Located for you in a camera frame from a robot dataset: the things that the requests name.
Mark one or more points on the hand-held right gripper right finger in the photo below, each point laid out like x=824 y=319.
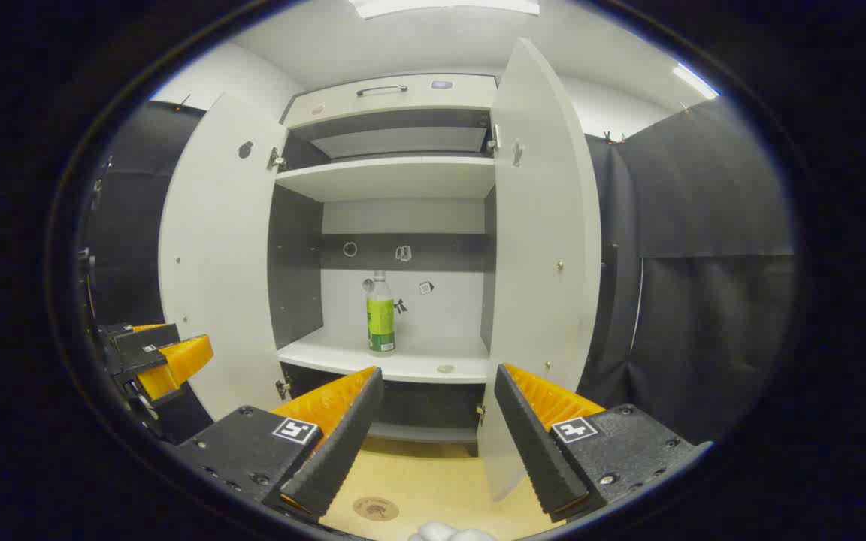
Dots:
x=534 y=443

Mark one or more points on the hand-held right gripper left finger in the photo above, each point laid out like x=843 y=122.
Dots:
x=343 y=443

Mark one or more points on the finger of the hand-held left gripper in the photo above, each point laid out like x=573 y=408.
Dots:
x=151 y=349

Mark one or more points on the round brown coaster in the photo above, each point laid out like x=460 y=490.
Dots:
x=375 y=509

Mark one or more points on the white cabinet door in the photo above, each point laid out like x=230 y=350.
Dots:
x=546 y=248
x=215 y=255

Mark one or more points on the green label plastic bottle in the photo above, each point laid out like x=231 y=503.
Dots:
x=380 y=319

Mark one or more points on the white cabinet drawer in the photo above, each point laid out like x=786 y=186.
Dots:
x=343 y=109

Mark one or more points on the black backdrop cloth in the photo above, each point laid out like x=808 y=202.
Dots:
x=704 y=300

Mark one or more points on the narrow ceiling light panel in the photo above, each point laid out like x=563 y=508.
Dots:
x=694 y=81

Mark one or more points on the wide ceiling light panel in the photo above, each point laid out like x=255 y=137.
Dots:
x=444 y=6

